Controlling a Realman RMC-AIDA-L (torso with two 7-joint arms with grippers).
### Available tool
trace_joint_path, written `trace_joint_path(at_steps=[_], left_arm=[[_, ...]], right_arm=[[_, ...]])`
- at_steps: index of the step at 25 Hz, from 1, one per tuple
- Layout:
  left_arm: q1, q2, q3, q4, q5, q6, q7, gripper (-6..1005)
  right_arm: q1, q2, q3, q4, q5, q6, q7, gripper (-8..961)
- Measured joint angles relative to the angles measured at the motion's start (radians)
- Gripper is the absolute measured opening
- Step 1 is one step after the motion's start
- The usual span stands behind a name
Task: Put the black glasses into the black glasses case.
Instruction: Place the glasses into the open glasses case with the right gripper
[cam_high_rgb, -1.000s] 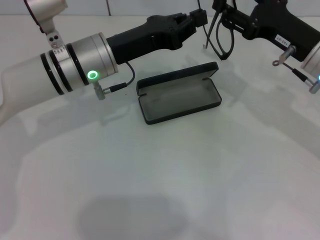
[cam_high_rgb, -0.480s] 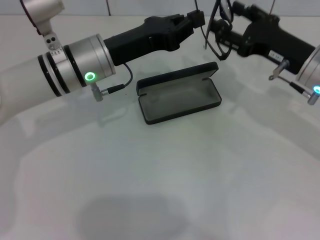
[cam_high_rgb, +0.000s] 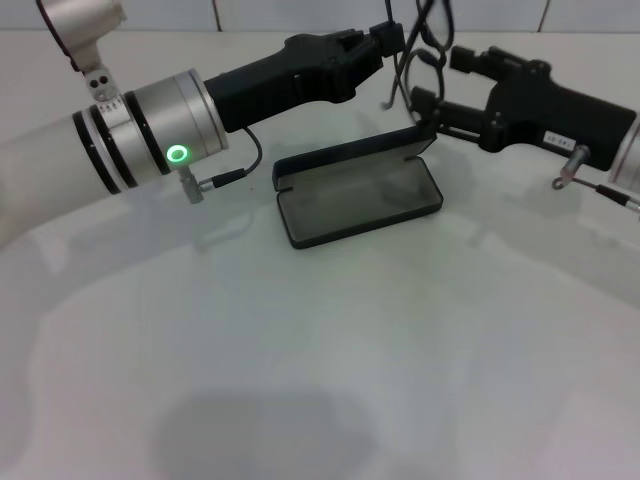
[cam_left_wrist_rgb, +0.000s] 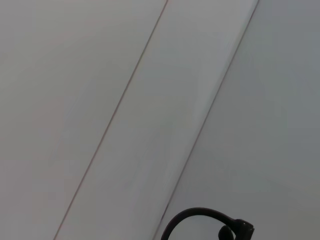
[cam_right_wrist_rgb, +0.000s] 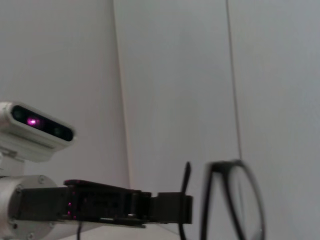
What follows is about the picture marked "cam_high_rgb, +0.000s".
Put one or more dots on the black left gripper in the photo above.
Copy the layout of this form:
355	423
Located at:
285	80

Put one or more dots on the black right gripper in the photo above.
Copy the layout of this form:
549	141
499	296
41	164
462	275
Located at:
550	115

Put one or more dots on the black thin-frame glasses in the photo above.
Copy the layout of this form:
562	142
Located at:
422	75

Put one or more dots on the black glasses case grey lining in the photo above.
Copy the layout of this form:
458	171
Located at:
350	200

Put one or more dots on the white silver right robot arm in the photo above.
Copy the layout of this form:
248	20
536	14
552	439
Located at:
627	160

